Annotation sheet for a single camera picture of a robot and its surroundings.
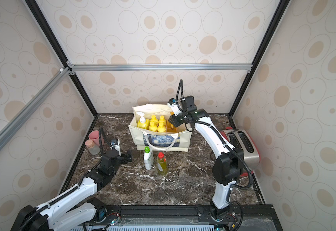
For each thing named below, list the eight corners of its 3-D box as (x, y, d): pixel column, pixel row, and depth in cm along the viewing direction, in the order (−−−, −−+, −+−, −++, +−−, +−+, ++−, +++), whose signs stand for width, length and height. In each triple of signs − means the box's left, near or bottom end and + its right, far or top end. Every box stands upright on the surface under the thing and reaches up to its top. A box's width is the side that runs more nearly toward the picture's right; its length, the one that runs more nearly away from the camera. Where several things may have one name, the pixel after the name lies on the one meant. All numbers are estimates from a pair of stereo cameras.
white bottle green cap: (146, 169, 91) (142, 155, 77) (149, 161, 95) (145, 146, 81) (151, 170, 91) (148, 156, 76) (153, 161, 95) (150, 146, 80)
